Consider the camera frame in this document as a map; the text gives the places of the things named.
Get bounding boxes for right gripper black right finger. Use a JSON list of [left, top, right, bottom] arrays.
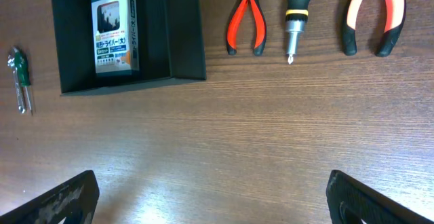
[[326, 170, 433, 224]]

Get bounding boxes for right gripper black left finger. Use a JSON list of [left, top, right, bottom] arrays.
[[1, 170, 100, 224]]

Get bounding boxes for green handled small screwdriver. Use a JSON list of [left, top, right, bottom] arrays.
[[13, 47, 33, 114]]

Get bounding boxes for orange black long nose pliers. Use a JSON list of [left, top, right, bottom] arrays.
[[341, 0, 406, 57]]

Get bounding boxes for yellow black stubby screwdriver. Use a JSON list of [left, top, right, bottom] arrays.
[[285, 0, 311, 64]]

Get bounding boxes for red handled small cutting pliers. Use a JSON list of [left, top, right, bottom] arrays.
[[226, 0, 267, 57]]

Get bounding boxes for black open cardboard box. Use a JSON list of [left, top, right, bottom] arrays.
[[52, 0, 206, 96]]

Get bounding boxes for white blue screwdriver set box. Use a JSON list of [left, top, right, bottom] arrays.
[[91, 0, 140, 77]]

